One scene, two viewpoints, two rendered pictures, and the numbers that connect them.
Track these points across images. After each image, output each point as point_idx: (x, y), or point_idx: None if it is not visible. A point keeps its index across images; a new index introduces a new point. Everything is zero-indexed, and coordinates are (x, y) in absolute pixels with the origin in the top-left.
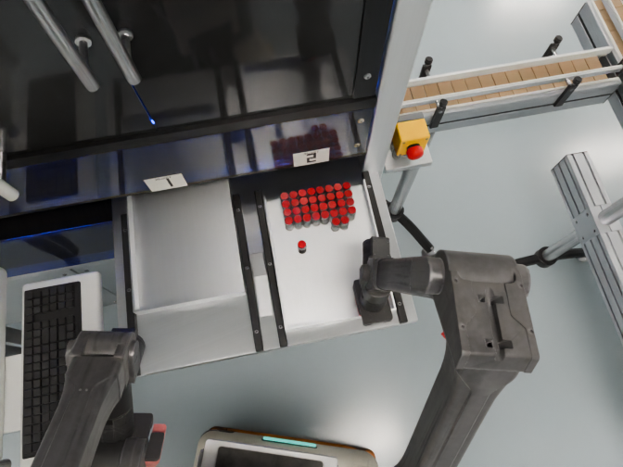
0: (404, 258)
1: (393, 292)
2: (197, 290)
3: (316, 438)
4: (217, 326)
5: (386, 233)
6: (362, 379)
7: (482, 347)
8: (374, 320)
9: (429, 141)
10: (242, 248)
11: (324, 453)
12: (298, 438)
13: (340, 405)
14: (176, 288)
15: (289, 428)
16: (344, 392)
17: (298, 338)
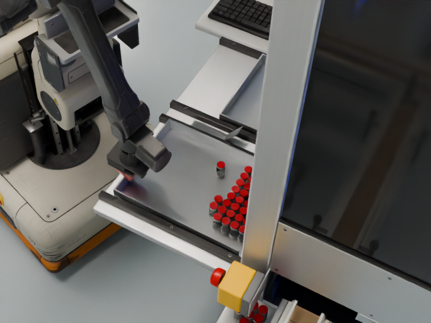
0: (112, 50)
1: (127, 202)
2: (248, 99)
3: (105, 250)
4: (211, 95)
5: (177, 240)
6: (113, 321)
7: None
8: (117, 145)
9: None
10: (254, 135)
11: (86, 212)
12: (117, 226)
13: (111, 287)
14: (261, 89)
15: (131, 237)
16: (117, 298)
17: (157, 131)
